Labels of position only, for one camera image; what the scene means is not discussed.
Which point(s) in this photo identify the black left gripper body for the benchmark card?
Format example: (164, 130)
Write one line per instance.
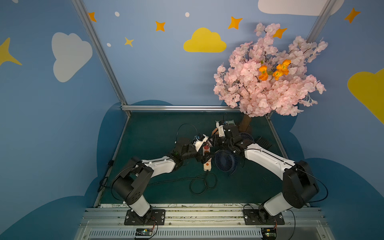
(202, 149)

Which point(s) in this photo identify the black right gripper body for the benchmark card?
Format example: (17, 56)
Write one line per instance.
(221, 141)

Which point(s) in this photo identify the white red power strip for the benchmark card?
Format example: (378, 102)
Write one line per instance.
(208, 164)

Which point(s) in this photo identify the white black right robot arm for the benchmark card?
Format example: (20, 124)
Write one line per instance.
(299, 184)

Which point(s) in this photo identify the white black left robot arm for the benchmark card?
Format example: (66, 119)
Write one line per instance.
(131, 182)

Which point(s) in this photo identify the orange desk fan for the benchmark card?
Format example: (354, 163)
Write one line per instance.
(215, 133)

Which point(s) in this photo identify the navy desk fan front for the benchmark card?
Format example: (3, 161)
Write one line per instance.
(226, 161)

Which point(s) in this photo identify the navy desk fan upright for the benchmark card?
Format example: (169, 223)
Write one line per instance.
(247, 136)

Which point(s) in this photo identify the brown tree base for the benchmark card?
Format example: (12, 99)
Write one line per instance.
(245, 125)

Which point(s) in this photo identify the black brush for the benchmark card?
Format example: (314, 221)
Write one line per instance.
(263, 143)

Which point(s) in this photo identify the pink blossom artificial tree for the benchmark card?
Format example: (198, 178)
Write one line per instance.
(261, 79)

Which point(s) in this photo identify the left green circuit board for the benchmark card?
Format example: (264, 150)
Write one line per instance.
(143, 233)

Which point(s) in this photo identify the green circuit board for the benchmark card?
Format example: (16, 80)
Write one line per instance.
(268, 234)
(143, 233)

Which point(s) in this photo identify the right green circuit board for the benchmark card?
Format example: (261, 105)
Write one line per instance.
(268, 234)

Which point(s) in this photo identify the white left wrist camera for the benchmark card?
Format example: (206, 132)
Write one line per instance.
(199, 141)

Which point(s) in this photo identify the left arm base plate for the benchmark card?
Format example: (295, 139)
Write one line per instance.
(152, 216)

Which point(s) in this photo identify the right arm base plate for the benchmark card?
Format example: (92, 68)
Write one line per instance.
(255, 217)

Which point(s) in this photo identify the aluminium frame rail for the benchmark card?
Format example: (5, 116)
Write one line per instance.
(163, 108)

